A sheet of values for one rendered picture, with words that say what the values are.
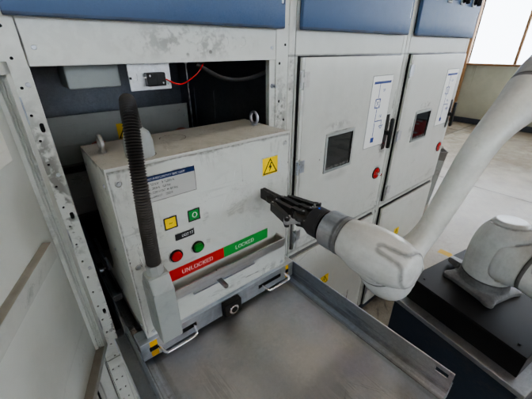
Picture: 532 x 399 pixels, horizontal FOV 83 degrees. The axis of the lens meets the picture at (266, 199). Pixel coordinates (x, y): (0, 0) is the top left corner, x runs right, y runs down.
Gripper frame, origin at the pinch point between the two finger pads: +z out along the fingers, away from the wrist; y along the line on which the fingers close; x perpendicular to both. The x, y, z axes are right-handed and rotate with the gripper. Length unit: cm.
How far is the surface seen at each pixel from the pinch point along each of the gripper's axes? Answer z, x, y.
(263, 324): -7.1, -38.3, -8.7
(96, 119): 78, 12, -24
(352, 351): -29.9, -38.3, 5.0
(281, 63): 16.6, 32.9, 18.3
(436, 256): 8, -124, 196
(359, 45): 17, 38, 57
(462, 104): 213, -85, 786
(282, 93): 16.6, 24.4, 18.9
